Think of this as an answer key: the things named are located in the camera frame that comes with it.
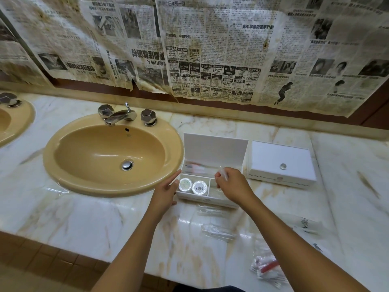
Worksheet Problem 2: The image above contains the person's right hand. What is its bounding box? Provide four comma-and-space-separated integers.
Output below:
215, 167, 258, 207

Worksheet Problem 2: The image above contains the person's left hand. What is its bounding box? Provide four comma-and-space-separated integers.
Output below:
149, 170, 182, 220

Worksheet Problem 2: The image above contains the small round white jar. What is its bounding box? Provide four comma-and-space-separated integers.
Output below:
192, 180, 209, 197

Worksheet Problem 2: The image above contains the pile of toothbrush kits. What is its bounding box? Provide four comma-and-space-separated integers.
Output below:
184, 161, 242, 177

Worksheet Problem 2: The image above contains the white box with round knob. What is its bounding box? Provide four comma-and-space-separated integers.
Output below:
246, 140, 317, 189
175, 133, 249, 209

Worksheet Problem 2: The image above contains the red item packet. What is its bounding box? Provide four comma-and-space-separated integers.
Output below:
250, 254, 289, 285

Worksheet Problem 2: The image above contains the person's left forearm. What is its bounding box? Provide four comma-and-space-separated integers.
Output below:
91, 206, 165, 292

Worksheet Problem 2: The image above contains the person's right forearm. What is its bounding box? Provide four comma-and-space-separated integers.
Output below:
243, 194, 371, 292

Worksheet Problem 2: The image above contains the person's dark clothing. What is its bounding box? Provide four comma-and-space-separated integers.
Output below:
173, 285, 247, 292

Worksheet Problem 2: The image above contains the beige oval sink basin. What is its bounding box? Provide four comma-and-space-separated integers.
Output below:
0, 99, 36, 148
42, 113, 185, 198

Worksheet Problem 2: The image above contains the chrome faceted faucet knob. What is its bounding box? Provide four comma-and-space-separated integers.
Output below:
0, 92, 22, 109
140, 108, 158, 127
97, 104, 115, 120

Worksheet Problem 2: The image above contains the chrome faucet spout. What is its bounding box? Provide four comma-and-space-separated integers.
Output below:
104, 102, 137, 127

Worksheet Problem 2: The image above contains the yellowed newspaper sheet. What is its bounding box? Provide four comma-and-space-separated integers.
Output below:
0, 19, 52, 87
0, 0, 171, 94
155, 0, 277, 104
258, 0, 389, 118

